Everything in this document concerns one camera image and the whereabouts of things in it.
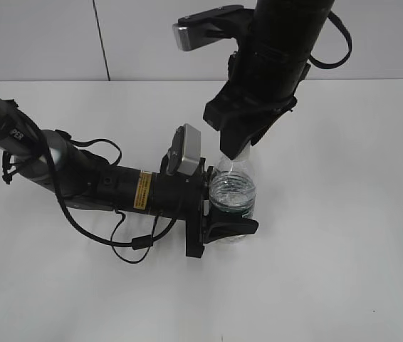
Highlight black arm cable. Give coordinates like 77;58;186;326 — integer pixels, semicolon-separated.
308;10;352;69
0;103;181;264

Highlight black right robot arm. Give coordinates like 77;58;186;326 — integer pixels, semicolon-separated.
204;1;333;160

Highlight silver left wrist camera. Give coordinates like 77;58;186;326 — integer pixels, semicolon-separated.
166;123;201;176

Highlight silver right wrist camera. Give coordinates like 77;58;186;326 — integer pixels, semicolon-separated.
172;5;254;52

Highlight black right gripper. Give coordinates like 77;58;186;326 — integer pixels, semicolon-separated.
203;49;298;160

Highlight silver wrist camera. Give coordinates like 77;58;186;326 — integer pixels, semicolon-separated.
166;123;201;176
172;5;254;52

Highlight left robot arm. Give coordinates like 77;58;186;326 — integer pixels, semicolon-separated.
0;99;258;258

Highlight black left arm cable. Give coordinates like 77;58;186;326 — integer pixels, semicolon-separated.
0;103;181;264

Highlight clear Cestbon water bottle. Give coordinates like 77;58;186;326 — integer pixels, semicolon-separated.
208;155;256;242

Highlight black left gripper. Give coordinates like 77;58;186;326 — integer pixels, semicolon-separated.
155;157;258;258

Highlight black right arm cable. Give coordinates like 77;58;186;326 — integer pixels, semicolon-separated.
308;10;352;69

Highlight white green bottle cap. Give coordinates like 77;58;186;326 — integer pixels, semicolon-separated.
234;142;251;162

